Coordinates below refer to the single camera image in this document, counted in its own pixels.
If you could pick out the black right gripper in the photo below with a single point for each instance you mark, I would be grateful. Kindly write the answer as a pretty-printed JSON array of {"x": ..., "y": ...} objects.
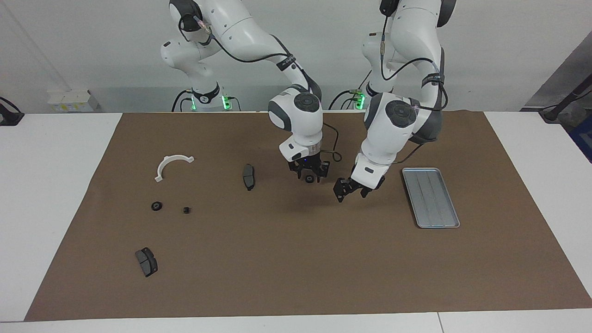
[{"x": 310, "y": 165}]

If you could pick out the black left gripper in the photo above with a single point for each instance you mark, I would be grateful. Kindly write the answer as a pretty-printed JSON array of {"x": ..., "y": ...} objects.
[{"x": 358, "y": 186}]

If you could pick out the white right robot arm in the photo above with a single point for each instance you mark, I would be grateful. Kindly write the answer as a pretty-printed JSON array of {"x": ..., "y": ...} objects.
[{"x": 296, "y": 125}]

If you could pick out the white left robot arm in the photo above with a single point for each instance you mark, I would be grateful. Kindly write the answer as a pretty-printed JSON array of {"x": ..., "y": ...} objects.
[{"x": 393, "y": 134}]

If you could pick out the grey metal tray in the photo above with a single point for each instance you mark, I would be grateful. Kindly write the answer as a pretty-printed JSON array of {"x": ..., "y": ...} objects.
[{"x": 430, "y": 199}]

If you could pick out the dark grey curved brake pad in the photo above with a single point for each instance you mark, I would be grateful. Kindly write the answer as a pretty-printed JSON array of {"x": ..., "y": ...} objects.
[{"x": 248, "y": 176}]

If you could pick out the brown table mat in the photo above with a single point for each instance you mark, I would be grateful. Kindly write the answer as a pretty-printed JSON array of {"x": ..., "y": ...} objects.
[{"x": 296, "y": 259}]

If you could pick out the dark grey grooved brake pad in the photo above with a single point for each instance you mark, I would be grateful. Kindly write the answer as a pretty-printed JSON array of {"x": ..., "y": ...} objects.
[{"x": 147, "y": 262}]

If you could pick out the black stand pole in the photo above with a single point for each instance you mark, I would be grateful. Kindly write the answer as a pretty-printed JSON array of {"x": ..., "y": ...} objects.
[{"x": 566, "y": 99}]

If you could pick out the blue crate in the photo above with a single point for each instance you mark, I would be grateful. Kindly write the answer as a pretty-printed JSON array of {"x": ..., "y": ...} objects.
[{"x": 583, "y": 138}]

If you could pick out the white curved plastic bracket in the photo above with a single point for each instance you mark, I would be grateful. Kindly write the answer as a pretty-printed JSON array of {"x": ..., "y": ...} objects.
[{"x": 163, "y": 164}]

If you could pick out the white wall socket box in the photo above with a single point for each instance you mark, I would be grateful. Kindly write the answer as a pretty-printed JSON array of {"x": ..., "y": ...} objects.
[{"x": 69, "y": 101}]

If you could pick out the black clamp mount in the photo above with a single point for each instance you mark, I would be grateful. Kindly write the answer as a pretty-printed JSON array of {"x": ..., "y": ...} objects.
[{"x": 9, "y": 115}]

